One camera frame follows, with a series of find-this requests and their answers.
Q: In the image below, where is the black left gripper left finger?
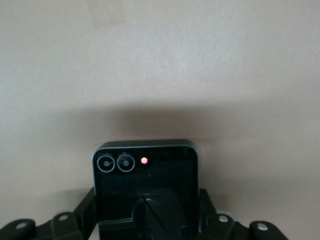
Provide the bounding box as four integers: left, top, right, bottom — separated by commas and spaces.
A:
0, 187, 100, 240

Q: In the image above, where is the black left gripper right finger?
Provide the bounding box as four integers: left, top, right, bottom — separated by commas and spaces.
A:
198, 188, 291, 240

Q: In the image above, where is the black square flip phone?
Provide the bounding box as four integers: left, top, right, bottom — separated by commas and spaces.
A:
91, 138, 200, 240

